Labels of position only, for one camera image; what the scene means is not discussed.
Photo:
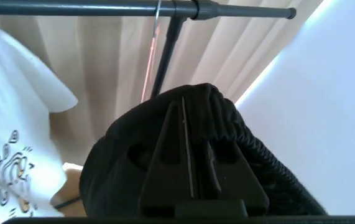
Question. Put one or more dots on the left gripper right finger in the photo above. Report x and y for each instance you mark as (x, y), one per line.
(239, 186)

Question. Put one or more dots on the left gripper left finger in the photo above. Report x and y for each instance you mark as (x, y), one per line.
(168, 180)

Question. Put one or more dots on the black garment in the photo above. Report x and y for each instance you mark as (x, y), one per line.
(118, 161)

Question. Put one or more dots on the white printed shirt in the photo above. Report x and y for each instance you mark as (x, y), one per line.
(9, 109)

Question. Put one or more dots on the pink clothes hanger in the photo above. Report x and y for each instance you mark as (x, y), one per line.
(148, 71)

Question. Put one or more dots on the black clothes rack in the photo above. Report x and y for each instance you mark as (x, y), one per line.
(71, 7)

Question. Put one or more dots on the beige curtain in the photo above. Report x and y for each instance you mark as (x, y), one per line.
(102, 62)

